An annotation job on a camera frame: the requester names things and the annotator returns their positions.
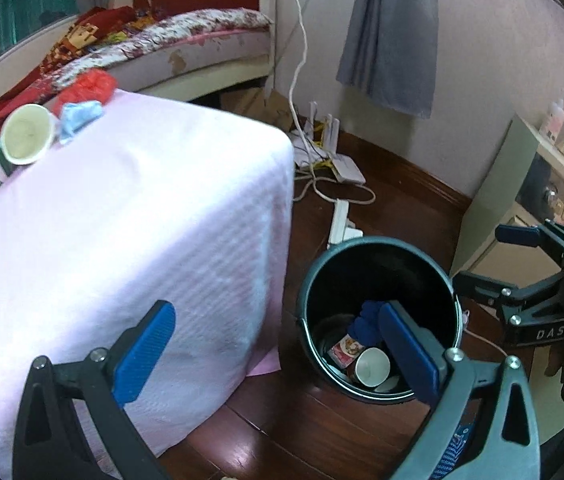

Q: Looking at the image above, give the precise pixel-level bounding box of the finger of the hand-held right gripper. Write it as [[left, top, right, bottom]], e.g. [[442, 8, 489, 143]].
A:
[[454, 269, 564, 322], [494, 219, 564, 272]]

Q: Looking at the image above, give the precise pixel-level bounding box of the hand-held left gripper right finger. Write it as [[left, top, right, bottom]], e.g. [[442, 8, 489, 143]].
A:
[[378, 301, 542, 480]]

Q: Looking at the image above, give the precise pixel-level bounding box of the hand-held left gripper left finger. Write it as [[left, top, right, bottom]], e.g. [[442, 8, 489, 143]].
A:
[[12, 300, 177, 480]]

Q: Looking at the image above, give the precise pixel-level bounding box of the black plastic bin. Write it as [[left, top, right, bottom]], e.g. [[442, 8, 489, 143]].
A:
[[296, 236, 464, 405]]

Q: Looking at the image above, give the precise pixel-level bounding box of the red plastic bag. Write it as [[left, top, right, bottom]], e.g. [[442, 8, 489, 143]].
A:
[[49, 70, 117, 116]]

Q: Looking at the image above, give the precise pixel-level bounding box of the small white paper cup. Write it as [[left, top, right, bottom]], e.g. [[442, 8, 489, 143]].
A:
[[354, 347, 391, 387]]

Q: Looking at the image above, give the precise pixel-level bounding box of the blue crumpled glove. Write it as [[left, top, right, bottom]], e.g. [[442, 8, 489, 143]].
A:
[[349, 301, 387, 346]]

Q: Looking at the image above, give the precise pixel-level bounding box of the white cabinet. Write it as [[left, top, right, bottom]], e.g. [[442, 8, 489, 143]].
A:
[[452, 112, 564, 286]]

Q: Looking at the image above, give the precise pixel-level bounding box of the red and white packet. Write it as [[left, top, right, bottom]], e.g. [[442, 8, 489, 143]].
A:
[[330, 334, 369, 368]]

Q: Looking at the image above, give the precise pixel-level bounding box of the white plastic bottle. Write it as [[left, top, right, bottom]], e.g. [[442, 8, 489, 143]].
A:
[[542, 89, 564, 141]]

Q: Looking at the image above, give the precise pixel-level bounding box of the blue patterned cloth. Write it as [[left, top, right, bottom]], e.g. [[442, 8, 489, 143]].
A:
[[434, 420, 476, 480]]

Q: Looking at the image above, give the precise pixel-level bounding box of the pink table cloth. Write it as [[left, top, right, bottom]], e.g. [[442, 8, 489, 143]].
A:
[[0, 87, 297, 473]]

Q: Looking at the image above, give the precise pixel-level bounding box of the white power strip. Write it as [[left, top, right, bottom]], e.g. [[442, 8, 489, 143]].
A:
[[327, 199, 364, 251]]

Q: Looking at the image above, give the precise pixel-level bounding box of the white modem box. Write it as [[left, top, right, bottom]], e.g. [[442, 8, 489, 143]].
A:
[[329, 156, 367, 184]]

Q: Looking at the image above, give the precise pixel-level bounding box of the white router with antennas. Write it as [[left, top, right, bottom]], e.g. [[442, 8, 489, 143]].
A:
[[294, 101, 343, 168]]

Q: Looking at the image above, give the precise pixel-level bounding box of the grey hanging cloth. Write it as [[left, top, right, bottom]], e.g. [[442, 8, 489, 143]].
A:
[[337, 0, 440, 120]]

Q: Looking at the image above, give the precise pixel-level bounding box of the light blue crumpled mask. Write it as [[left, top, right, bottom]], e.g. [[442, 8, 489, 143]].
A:
[[57, 101, 105, 146]]

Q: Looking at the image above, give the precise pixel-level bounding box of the large white paper cup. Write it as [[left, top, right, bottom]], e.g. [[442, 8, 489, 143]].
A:
[[1, 104, 58, 166]]

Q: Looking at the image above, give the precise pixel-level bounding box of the flat brown cardboard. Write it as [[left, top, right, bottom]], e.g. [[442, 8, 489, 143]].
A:
[[222, 87, 295, 132]]

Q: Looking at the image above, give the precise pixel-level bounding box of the bed mattress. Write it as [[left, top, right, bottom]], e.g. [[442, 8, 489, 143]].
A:
[[67, 27, 275, 106]]

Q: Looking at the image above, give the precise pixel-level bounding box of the red patterned blanket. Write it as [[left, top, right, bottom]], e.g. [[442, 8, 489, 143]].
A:
[[0, 6, 163, 161]]

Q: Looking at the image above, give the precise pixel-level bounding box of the thin white floor cable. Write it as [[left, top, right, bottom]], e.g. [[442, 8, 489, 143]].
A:
[[462, 310, 510, 362]]

